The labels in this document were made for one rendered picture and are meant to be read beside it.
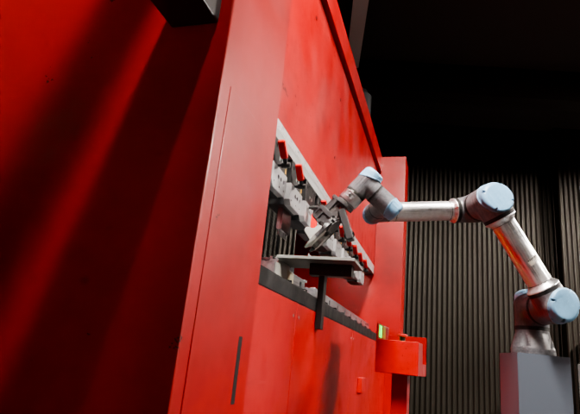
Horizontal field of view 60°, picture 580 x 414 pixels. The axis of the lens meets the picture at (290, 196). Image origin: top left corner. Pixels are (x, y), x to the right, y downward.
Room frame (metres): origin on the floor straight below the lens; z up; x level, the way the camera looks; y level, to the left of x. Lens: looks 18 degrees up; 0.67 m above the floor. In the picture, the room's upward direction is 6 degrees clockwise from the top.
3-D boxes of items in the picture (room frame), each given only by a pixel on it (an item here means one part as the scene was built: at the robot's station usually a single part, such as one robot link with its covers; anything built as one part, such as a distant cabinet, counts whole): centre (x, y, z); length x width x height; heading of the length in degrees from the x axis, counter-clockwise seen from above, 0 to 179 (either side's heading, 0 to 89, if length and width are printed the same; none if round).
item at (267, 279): (2.37, -0.23, 0.85); 3.00 x 0.21 x 0.04; 162
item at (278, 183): (1.55, 0.08, 1.26); 0.15 x 0.09 x 0.17; 162
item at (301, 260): (1.72, -0.13, 1.00); 0.26 x 0.18 x 0.01; 72
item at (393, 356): (2.07, -0.50, 0.75); 0.20 x 0.16 x 0.18; 156
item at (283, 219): (1.77, 0.01, 1.13); 0.10 x 0.02 x 0.10; 162
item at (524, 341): (1.90, -0.94, 0.82); 0.15 x 0.15 x 0.10
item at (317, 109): (2.38, -0.19, 1.74); 3.00 x 0.08 x 0.80; 162
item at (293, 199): (1.74, 0.02, 1.26); 0.15 x 0.09 x 0.17; 162
